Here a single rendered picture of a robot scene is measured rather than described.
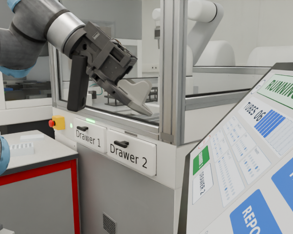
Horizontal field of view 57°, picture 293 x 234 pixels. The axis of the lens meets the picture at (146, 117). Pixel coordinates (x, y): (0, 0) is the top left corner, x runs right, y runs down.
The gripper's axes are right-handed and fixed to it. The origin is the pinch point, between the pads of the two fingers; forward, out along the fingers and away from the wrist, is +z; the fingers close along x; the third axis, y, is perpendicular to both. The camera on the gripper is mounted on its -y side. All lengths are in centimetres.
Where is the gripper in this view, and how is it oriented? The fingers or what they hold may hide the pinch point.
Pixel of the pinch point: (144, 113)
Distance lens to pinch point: 55.3
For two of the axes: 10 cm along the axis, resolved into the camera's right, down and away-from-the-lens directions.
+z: 7.6, 6.5, -0.1
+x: 1.7, -1.9, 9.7
